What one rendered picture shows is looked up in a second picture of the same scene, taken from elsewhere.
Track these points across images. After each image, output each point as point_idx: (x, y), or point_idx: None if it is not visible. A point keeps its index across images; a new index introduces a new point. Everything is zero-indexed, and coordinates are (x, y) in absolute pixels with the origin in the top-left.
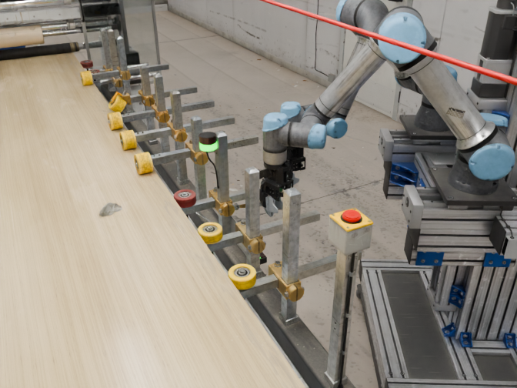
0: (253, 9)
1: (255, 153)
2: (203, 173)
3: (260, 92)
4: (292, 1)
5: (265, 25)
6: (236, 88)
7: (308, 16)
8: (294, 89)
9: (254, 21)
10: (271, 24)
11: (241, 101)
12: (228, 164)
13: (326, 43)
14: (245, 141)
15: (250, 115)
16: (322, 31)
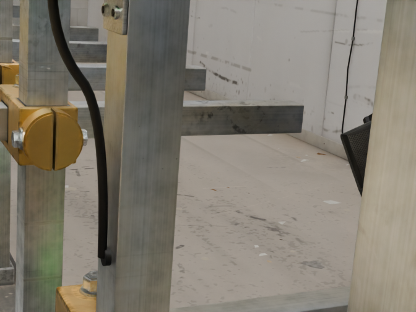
0: (230, 34)
1: (223, 270)
2: (54, 219)
3: (236, 164)
4: (305, 14)
5: (249, 60)
6: (190, 153)
7: (333, 38)
8: (301, 165)
9: (230, 54)
10: (262, 57)
11: (199, 174)
12: (181, 106)
13: (368, 85)
14: (249, 112)
15: (215, 199)
16: (361, 62)
